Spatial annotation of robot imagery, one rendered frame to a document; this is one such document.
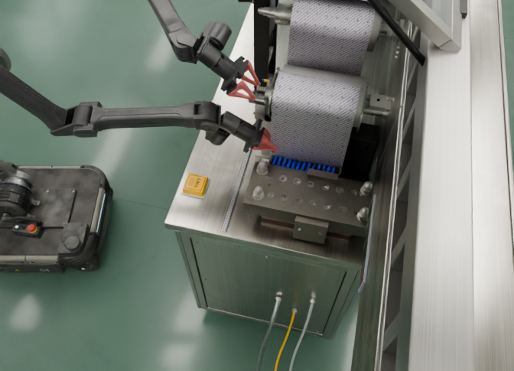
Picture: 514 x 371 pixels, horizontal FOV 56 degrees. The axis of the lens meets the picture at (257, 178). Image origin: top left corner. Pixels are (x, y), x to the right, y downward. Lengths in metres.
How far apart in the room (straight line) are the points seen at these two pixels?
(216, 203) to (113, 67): 2.03
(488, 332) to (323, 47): 0.94
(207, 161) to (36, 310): 1.29
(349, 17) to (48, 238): 1.71
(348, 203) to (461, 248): 0.77
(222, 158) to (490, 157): 0.92
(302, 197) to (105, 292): 1.36
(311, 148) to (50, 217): 1.45
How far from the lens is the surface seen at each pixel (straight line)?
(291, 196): 1.48
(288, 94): 1.38
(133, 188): 2.81
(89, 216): 2.49
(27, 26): 4.04
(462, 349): 0.70
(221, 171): 1.69
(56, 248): 2.46
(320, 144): 1.48
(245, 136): 1.49
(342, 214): 1.47
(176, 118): 1.46
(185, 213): 1.61
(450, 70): 0.99
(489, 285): 1.00
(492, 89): 1.31
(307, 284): 1.76
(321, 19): 1.49
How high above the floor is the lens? 2.28
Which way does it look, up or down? 56 degrees down
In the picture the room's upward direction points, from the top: straight up
